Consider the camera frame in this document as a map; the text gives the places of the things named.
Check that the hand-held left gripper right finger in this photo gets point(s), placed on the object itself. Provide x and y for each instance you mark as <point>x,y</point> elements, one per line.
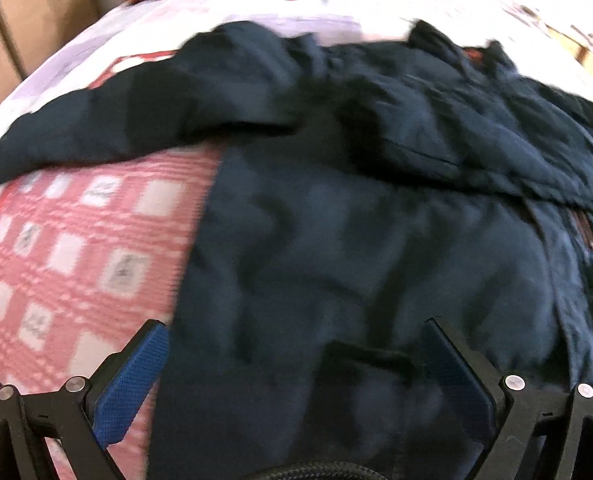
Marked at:
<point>456,375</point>

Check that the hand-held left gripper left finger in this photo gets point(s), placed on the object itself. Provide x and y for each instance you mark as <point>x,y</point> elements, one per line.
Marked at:
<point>126,375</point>

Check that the navy padded jacket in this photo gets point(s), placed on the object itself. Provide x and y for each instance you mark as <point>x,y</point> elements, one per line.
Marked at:
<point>351,260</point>

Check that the red checked mat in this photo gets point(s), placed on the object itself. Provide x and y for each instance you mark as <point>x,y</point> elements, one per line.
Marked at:
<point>76,240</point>

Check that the wooden wardrobe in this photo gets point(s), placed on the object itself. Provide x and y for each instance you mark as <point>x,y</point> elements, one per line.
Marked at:
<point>26,20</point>

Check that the patchwork bed quilt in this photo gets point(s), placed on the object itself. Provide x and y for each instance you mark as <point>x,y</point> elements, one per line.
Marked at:
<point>326,5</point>

